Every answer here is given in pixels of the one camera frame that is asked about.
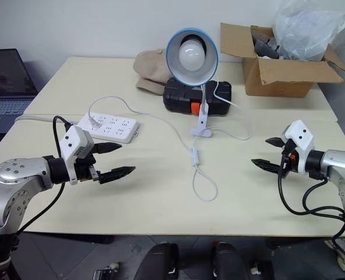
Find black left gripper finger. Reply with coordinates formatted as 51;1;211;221
90;142;123;155
98;166;136;185

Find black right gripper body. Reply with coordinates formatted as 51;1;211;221
280;139;298;177

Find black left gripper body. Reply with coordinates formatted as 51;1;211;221
75;152;101;183

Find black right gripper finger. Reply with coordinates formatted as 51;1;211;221
265;136;287;149
251;158;283;175

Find blue white clip desk lamp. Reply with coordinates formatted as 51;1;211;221
164;27;220;138

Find white power strip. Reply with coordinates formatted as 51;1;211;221
76;113;140;145

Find brown cardboard box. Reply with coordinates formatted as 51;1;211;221
219;22;345;98

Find black tool case orange latch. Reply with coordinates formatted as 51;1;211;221
162;76;233;118

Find beige cloth hat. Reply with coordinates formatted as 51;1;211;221
132;48;174;96

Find dark grey items in box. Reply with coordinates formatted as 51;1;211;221
250;28;281;60

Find dark rounded shape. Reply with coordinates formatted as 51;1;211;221
139;242;181;280
211;241;249;280

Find clear plastic bag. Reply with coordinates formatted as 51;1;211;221
273;0;345;62

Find white round light bulb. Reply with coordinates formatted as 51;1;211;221
177;40;207;72

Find dark grey laptop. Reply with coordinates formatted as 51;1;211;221
0;48;40;134

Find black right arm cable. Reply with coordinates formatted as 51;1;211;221
277;154;345;223

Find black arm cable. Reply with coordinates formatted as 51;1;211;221
277;154;345;223
15;115;75;234

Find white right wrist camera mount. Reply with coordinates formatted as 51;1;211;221
280;119;316;174

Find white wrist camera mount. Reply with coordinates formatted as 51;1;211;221
58;125;95;186
280;119;316;174

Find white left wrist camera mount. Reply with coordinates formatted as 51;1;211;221
58;125;95;186

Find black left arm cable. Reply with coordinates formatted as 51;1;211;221
15;115;75;234

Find white lamp cord with switch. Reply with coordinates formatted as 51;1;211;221
87;80;252;202

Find grey power strip cable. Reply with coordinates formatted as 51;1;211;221
13;114;87;124

